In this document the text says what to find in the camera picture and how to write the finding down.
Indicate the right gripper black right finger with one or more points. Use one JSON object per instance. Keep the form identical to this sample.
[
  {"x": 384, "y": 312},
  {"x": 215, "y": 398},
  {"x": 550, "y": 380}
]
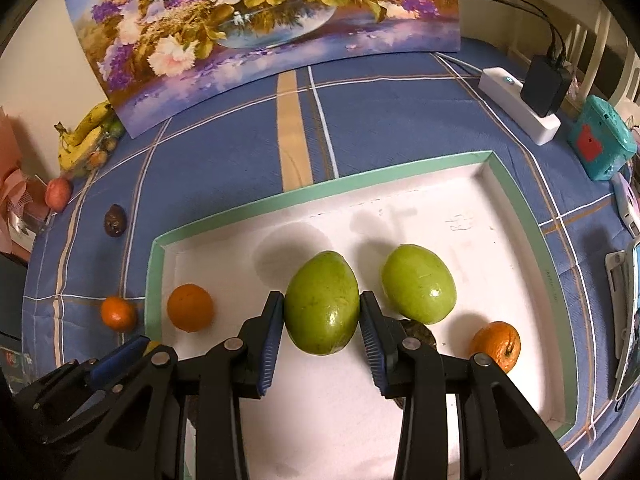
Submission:
[{"x": 500, "y": 434}]

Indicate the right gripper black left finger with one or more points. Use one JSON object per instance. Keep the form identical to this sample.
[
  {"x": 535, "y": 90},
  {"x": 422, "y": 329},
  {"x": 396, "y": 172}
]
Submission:
[{"x": 143, "y": 433}]

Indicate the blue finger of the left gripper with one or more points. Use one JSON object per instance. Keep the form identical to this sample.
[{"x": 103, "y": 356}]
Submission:
[{"x": 118, "y": 361}]

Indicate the small orange tangerine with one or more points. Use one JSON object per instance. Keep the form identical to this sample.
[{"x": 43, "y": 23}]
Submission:
[{"x": 118, "y": 314}]

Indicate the orange tangerine with stem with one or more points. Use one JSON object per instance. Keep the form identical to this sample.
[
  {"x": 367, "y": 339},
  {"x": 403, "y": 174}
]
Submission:
[{"x": 499, "y": 340}]

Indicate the large dark dried date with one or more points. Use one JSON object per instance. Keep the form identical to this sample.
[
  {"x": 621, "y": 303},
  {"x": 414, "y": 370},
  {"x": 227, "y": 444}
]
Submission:
[{"x": 419, "y": 331}]

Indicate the round dark dried fruit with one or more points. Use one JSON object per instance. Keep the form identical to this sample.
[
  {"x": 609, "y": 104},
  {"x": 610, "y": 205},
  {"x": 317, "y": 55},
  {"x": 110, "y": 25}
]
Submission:
[{"x": 115, "y": 221}]

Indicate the blue plaid tablecloth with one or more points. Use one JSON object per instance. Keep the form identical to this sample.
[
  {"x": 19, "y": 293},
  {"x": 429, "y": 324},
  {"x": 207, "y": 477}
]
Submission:
[{"x": 355, "y": 115}]

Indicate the smartphone on stand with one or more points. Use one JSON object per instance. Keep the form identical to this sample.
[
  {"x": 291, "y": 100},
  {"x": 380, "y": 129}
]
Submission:
[{"x": 627, "y": 374}]

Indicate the white tray with green rim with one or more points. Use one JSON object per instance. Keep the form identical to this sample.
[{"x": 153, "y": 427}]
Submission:
[{"x": 323, "y": 417}]

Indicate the red peach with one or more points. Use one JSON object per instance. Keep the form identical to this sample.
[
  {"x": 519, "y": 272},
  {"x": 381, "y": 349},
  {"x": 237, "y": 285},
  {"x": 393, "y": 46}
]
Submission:
[{"x": 57, "y": 195}]

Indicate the white phone stand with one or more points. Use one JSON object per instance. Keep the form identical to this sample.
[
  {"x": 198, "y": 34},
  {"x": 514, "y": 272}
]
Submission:
[{"x": 616, "y": 272}]

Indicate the yellow banana bunch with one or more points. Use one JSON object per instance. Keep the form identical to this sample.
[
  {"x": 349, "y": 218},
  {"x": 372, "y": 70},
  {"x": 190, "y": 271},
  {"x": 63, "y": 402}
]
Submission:
[{"x": 74, "y": 145}]

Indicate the clear plastic fruit container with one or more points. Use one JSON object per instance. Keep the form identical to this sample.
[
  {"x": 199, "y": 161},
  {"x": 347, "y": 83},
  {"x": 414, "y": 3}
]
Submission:
[{"x": 93, "y": 152}]

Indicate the white lavender handheld device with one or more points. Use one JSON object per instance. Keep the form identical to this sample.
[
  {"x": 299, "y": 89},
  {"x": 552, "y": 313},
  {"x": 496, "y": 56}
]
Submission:
[{"x": 626, "y": 203}]

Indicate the teal toy box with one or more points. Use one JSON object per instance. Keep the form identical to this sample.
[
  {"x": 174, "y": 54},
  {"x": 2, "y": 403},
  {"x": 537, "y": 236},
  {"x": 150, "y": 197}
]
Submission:
[{"x": 601, "y": 140}]

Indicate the flower still life painting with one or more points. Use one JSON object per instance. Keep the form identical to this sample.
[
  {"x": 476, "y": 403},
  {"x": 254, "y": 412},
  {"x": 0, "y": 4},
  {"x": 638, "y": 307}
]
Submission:
[{"x": 156, "y": 58}]

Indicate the white power strip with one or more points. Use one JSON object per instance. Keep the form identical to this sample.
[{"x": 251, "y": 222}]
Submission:
[{"x": 505, "y": 90}]

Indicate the black power adapter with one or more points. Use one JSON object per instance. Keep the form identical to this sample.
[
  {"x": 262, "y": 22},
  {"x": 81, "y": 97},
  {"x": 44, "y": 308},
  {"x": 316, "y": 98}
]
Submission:
[{"x": 545, "y": 86}]

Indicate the white lattice chair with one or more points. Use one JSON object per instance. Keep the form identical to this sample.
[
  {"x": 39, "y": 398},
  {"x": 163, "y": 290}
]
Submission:
[{"x": 592, "y": 29}]

